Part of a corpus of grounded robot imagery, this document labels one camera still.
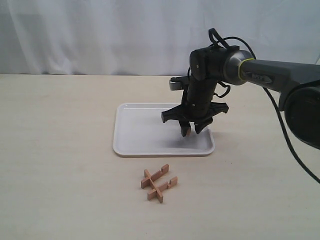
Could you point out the white curtain backdrop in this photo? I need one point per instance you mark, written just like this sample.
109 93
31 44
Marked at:
147 37

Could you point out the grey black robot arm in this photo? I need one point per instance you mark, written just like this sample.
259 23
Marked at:
298 85

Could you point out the white rectangular tray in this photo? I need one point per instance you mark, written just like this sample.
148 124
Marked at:
140 132

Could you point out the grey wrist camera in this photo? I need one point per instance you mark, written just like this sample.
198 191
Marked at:
178 83

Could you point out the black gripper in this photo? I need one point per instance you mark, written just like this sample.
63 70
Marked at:
196 106

